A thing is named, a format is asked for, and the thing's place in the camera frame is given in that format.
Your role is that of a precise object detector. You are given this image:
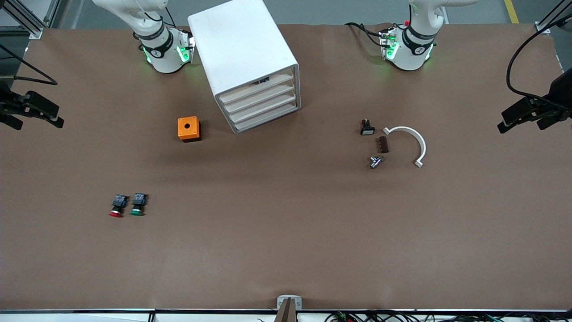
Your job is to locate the grey metal bracket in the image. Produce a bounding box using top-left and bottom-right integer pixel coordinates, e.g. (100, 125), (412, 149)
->
(277, 295), (303, 322)

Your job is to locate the green push button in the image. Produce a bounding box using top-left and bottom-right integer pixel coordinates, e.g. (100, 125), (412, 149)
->
(130, 193), (149, 217)

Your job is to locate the aluminium frame profile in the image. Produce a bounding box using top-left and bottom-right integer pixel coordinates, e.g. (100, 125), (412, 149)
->
(536, 0), (572, 34)
(0, 0), (61, 38)

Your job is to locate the green-lit base connector box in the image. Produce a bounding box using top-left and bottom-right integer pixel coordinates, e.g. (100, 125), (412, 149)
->
(178, 30), (196, 64)
(380, 27), (399, 61)

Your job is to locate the tangled cable bundle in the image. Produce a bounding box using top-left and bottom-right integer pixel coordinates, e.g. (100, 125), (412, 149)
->
(324, 311), (572, 322)

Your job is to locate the red push button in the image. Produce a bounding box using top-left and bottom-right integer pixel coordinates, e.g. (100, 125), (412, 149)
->
(109, 194), (129, 218)

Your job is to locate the black base cable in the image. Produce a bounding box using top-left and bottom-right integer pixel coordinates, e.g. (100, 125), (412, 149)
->
(344, 21), (386, 47)

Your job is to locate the orange box with hole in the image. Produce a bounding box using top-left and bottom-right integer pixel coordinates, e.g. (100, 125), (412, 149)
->
(177, 116), (202, 143)

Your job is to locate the white half-ring clamp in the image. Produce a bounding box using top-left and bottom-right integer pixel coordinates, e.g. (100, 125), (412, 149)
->
(383, 126), (427, 168)

